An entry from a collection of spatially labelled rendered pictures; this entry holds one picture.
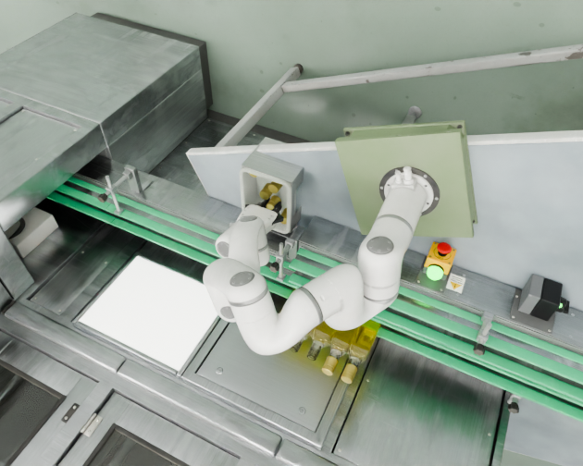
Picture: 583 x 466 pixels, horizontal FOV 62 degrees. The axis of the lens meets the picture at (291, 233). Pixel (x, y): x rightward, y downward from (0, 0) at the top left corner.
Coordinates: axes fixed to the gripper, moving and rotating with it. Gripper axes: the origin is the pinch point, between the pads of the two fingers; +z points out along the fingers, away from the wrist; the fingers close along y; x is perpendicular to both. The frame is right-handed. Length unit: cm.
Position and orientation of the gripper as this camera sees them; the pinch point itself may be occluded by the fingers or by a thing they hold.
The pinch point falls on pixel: (271, 205)
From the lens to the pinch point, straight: 156.3
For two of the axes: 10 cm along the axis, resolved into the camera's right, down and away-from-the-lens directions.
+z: 4.2, -4.7, 7.8
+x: 1.1, -8.2, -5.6
